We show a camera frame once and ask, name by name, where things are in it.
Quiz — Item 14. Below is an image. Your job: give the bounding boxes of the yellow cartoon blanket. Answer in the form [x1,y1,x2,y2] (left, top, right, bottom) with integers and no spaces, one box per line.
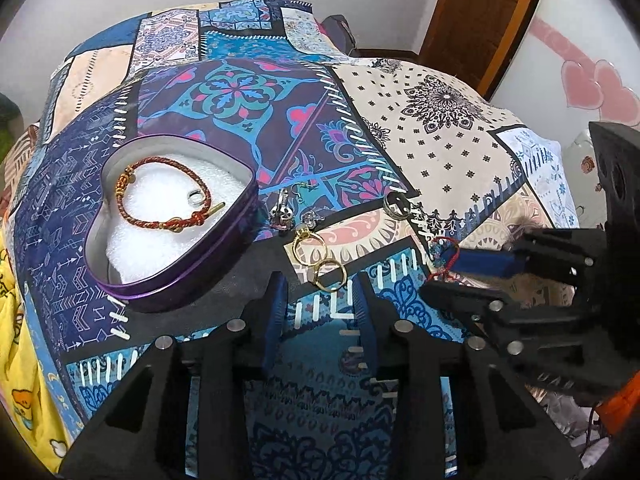
[0,210,71,476]

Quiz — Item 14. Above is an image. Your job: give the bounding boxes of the purple heart-shaped tin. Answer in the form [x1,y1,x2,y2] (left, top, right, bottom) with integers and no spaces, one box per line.
[83,132,260,314]

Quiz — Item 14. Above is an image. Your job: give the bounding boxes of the white wardrobe with pink hearts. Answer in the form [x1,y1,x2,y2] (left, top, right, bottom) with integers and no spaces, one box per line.
[487,0,640,146]

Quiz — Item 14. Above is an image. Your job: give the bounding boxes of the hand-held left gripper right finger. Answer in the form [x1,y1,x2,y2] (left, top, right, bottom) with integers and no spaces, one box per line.
[352,273,584,480]

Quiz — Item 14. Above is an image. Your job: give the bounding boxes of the blue patchwork blanket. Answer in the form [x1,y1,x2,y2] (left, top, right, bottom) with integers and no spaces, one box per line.
[10,0,581,480]

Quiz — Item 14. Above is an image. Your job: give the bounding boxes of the red string beaded bracelet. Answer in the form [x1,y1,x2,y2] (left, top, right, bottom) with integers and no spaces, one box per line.
[426,236,462,282]

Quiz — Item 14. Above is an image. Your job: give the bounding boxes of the silver dangle earrings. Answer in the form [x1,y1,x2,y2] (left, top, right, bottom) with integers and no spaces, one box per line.
[269,187,294,234]

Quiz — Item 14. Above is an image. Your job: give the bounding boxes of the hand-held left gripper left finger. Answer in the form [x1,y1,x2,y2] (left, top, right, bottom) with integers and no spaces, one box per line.
[60,272,289,480]

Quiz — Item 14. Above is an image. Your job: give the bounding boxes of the black and silver ring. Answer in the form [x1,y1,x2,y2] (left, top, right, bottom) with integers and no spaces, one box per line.
[382,194,411,221]

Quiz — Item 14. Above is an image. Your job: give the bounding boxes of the red braided bracelet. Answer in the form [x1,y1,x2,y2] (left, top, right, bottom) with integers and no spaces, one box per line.
[116,156,226,234]

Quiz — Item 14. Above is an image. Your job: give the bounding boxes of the dark pillow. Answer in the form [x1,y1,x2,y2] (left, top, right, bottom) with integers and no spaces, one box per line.
[320,15,359,56]

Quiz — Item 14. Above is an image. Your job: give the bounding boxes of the gold ring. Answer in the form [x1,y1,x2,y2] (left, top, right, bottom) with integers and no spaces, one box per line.
[292,227,326,266]
[312,258,348,291]

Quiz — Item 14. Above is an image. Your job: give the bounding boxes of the brown wooden door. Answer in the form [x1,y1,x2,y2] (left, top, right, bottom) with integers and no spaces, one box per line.
[419,0,553,97]

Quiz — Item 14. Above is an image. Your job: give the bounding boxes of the white foam padding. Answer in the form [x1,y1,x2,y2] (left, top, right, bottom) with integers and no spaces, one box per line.
[103,152,250,285]

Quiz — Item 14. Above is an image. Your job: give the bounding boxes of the white cartoon print pillow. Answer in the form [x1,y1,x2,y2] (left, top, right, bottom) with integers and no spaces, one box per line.
[564,129,608,228]

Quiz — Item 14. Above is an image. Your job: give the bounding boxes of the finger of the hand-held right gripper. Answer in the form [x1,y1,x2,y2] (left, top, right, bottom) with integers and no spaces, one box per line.
[456,227,609,307]
[419,279,619,393]

